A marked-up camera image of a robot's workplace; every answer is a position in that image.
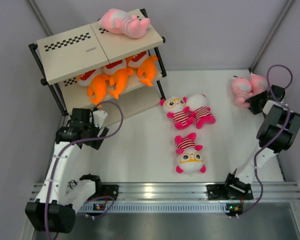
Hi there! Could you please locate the white panda plush face down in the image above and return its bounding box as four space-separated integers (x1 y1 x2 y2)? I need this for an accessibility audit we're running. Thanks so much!
186 93 216 129

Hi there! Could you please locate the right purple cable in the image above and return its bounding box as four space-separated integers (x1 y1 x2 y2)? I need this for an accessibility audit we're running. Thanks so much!
237 64 295 218

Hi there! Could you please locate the beige three-tier shelf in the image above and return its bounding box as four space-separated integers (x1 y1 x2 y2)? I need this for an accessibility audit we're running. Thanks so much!
29 9 167 117

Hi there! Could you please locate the white panda plush front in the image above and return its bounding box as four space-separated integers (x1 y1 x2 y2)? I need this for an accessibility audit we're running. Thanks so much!
174 132 207 174

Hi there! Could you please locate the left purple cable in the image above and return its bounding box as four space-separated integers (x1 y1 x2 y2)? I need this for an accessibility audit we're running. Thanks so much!
44 100 124 238

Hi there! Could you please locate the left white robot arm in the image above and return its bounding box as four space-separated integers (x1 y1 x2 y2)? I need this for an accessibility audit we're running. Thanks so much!
25 108 109 234

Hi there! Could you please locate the orange shark plush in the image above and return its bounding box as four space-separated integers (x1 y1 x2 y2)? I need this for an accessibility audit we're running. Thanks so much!
126 50 159 87
75 68 110 105
102 58 134 99

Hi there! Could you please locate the white panda plush with glasses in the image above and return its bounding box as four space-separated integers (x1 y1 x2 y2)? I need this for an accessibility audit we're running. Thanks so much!
159 96 195 130

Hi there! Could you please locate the aluminium mounting rail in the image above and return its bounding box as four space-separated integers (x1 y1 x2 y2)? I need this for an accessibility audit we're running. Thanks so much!
29 181 300 201

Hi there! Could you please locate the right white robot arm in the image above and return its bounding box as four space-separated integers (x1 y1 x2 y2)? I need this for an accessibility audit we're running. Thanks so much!
223 85 300 199

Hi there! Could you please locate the purple cable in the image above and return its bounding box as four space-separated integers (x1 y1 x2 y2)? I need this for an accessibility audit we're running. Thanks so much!
237 64 295 218
44 100 124 238

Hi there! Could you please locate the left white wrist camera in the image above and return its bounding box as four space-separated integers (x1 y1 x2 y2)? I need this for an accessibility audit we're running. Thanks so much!
92 109 108 129

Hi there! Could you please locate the white slotted cable duct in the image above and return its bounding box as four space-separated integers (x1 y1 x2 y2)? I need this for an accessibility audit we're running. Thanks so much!
78 202 242 214

